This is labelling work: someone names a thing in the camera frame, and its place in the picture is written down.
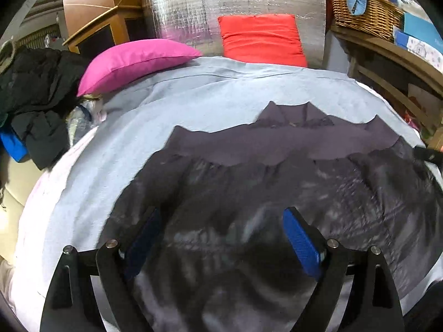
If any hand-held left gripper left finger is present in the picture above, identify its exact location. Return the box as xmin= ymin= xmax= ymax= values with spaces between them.
xmin=40 ymin=206 xmax=163 ymax=332

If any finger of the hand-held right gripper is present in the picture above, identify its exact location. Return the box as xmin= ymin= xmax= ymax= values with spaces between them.
xmin=413 ymin=145 xmax=443 ymax=165

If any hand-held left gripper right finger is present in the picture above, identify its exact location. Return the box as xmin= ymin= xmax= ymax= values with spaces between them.
xmin=283 ymin=206 xmax=405 ymax=332

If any dark quilted zip jacket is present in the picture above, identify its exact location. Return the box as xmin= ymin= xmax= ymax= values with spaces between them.
xmin=99 ymin=100 xmax=443 ymax=332

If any pile of black clothes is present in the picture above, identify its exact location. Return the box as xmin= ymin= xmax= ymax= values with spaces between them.
xmin=0 ymin=46 xmax=91 ymax=170

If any grey blanket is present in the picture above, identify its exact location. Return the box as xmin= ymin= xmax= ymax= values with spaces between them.
xmin=7 ymin=57 xmax=426 ymax=332

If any wooden side table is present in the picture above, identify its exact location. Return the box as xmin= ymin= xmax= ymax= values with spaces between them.
xmin=329 ymin=24 xmax=443 ymax=142

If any blue cardboard box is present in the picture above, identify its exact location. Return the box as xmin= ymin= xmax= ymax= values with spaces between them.
xmin=403 ymin=13 xmax=443 ymax=47

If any beige sofa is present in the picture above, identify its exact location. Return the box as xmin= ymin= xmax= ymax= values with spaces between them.
xmin=0 ymin=155 xmax=45 ymax=267

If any clear plastic bag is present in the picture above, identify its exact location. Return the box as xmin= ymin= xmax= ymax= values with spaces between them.
xmin=66 ymin=95 xmax=108 ymax=146

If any wicker basket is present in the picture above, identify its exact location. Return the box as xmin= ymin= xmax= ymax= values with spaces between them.
xmin=327 ymin=0 xmax=405 ymax=42

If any blue garment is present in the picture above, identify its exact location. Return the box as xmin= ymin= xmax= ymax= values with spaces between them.
xmin=0 ymin=129 xmax=30 ymax=163

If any pink pillow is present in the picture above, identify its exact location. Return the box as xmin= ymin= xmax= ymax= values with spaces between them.
xmin=77 ymin=39 xmax=203 ymax=97

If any red pillow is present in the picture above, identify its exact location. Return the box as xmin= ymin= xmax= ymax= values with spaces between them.
xmin=218 ymin=14 xmax=308 ymax=68

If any beige fleece garment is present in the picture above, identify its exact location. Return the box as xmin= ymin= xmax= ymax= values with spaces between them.
xmin=0 ymin=36 xmax=18 ymax=73

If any silver foil insulation mat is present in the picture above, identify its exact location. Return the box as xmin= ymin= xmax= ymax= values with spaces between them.
xmin=140 ymin=0 xmax=328 ymax=71

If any wooden cabinet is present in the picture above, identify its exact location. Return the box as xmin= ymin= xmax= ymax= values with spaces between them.
xmin=62 ymin=0 xmax=149 ymax=54

